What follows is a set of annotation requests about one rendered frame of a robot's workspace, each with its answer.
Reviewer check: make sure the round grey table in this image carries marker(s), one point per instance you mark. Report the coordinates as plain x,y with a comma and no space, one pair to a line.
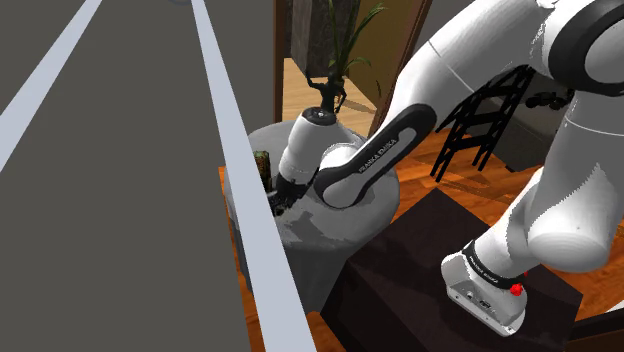
336,229

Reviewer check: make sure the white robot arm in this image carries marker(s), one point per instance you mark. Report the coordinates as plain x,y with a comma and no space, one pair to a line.
468,53

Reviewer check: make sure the green brown patterned cylinder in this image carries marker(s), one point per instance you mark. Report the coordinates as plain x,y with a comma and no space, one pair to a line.
262,166

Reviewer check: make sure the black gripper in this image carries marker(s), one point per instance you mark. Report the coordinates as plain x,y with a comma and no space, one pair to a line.
288,193

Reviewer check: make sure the green potted plant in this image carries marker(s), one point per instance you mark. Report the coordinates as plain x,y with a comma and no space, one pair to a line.
347,44

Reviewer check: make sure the black figure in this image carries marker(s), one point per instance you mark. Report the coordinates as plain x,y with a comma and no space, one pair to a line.
328,92

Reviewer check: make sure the grey low cabinet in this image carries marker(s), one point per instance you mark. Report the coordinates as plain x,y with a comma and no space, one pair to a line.
519,139

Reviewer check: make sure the brown door frame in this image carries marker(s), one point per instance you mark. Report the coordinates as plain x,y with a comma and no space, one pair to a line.
279,58

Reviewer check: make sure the dark robot stand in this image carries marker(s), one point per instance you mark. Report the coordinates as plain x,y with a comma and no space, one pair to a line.
400,273

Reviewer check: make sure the black ladder rack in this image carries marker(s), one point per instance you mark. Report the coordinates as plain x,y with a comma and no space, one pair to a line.
492,105

